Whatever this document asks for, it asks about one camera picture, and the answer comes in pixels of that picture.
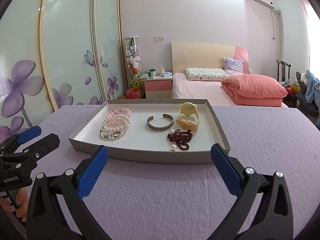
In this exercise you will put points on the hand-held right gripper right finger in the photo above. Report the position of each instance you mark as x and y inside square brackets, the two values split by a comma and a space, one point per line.
[226, 170]

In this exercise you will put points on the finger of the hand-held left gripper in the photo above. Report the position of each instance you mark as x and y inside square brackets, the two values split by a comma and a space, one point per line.
[28, 135]
[42, 150]

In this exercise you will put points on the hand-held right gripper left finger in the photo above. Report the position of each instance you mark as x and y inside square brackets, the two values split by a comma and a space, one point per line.
[91, 172]

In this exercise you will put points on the thin silver bangle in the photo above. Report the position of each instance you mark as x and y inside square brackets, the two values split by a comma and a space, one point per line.
[110, 139]

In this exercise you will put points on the grey cardboard tray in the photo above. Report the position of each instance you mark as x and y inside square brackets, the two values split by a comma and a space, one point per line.
[140, 140]

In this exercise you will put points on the yellow wristwatch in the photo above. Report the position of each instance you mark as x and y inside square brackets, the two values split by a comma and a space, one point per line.
[187, 108]

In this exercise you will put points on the person's left hand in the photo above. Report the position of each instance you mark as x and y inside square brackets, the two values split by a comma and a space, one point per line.
[23, 201]

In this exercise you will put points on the purple textured cloth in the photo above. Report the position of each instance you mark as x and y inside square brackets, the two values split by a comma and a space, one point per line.
[162, 192]

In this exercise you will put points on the orange pillow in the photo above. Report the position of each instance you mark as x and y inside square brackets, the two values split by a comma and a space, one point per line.
[252, 87]

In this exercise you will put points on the red wastebasket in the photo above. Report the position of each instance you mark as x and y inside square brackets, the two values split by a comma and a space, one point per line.
[133, 93]

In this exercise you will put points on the patterned white pillow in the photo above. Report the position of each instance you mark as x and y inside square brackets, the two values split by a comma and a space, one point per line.
[205, 74]

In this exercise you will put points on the floral sliding-door wardrobe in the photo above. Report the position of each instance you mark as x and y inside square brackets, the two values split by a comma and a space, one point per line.
[67, 42]

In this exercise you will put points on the grey office chair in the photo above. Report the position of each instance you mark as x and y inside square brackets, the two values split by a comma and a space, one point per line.
[303, 105]

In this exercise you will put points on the yellow green plush toy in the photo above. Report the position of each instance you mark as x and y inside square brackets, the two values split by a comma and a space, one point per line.
[136, 79]

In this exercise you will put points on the red and yellow plush toy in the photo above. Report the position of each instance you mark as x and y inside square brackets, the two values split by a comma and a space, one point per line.
[292, 88]

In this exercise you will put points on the lilac floral cushion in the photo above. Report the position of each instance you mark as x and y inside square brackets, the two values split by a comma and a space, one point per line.
[233, 65]

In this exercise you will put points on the pink and white nightstand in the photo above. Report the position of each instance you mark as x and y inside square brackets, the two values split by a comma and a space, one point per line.
[157, 86]

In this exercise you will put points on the white mug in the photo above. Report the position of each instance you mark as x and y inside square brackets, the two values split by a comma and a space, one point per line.
[153, 73]

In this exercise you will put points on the pink bed with beige headboard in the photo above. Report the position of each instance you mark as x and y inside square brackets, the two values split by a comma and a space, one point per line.
[200, 52]

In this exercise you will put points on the tissue box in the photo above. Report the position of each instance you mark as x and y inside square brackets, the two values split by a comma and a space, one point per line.
[160, 68]

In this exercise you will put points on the dark wooden chair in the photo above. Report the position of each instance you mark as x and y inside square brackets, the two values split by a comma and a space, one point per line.
[283, 63]

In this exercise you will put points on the blue plush garment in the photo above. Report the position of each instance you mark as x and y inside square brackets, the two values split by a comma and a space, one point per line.
[312, 85]

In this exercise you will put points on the pink curtain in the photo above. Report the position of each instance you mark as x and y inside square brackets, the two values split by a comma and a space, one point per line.
[303, 7]

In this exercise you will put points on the white wall socket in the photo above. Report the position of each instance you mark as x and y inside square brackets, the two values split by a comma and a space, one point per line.
[159, 38]

